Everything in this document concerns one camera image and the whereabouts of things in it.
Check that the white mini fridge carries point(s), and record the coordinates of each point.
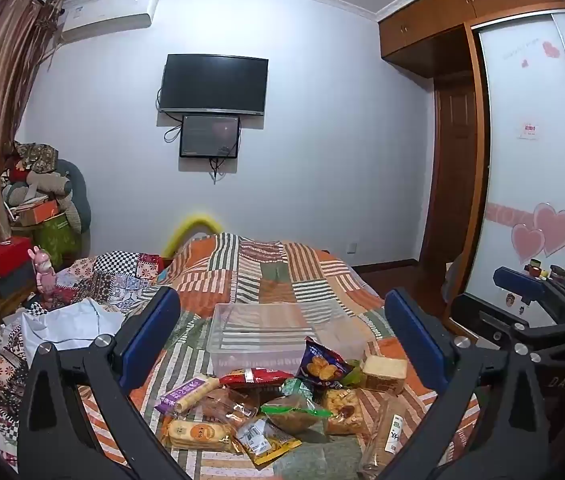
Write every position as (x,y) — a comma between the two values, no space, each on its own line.
(530,312)

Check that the sliced bread packet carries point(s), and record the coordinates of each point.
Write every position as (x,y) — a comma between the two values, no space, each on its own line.
(385,372)

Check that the wooden wardrobe with heart stickers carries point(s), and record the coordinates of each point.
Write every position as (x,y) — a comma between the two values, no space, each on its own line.
(427,25)

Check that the crispy puffed snack packet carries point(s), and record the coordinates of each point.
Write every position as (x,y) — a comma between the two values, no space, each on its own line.
(342,410)

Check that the dark grey box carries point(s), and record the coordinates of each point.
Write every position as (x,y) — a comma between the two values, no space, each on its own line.
(10,282)

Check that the green-edged brown snack packet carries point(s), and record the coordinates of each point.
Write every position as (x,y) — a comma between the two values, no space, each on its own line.
(292,415)

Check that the brown wooden door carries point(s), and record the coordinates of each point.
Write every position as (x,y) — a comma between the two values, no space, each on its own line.
(455,160)

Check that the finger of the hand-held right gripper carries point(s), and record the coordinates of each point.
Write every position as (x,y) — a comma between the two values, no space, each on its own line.
(520,282)
(477,317)

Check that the red box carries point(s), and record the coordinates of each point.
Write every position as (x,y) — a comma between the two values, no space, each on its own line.
(7,255)

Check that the blue cookie packet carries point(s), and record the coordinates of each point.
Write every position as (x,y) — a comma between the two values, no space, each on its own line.
(320,366)

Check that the clear plastic container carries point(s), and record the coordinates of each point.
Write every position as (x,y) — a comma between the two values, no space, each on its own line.
(262,325)

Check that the yellow foam tube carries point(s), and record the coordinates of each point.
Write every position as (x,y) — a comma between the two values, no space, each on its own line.
(182,230)

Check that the patterned folded cloth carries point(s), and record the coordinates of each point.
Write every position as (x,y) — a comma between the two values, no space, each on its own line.
(37,155)

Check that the yellow snack packet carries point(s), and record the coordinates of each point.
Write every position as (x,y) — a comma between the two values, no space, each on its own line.
(267,445)

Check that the clear plastic lid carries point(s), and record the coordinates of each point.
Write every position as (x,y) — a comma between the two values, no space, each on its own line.
(342,337)

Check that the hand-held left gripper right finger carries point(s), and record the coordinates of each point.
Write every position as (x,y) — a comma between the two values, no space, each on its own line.
(412,332)

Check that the long white label bread packet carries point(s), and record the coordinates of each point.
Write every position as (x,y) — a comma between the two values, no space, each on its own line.
(387,435)

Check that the small black wall monitor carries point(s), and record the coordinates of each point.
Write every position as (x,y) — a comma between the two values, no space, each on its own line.
(210,135)

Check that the orange cardboard box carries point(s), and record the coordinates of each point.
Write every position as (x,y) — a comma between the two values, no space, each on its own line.
(37,214)

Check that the orange rice cracker packet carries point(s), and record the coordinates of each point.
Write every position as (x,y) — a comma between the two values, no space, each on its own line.
(197,432)

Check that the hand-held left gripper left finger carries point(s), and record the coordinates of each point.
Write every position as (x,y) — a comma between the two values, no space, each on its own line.
(155,330)

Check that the grey striped plush toy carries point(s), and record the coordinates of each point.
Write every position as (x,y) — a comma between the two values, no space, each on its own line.
(47,185)

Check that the purple label roll packet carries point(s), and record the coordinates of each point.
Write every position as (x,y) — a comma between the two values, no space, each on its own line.
(190,392)

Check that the blue cap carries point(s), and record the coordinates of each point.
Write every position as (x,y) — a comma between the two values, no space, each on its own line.
(455,277)

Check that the black wall television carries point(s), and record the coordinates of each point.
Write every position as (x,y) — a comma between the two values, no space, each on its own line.
(212,82)

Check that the small green snack packet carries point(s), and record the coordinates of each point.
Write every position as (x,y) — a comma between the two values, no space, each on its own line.
(296,387)

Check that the orange wrapper bread packet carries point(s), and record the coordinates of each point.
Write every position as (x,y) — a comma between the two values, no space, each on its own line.
(230,407)

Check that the white air conditioner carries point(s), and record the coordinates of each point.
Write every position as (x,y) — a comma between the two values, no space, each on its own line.
(107,17)

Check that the red snack packet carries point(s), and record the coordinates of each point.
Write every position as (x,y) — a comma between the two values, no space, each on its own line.
(257,376)

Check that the pink figurine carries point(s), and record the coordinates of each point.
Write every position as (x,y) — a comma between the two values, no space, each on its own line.
(45,275)

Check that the striped patchwork blanket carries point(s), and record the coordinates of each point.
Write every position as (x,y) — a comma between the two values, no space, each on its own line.
(272,270)

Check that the checkered floral quilt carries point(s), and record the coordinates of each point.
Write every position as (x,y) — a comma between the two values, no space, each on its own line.
(112,270)

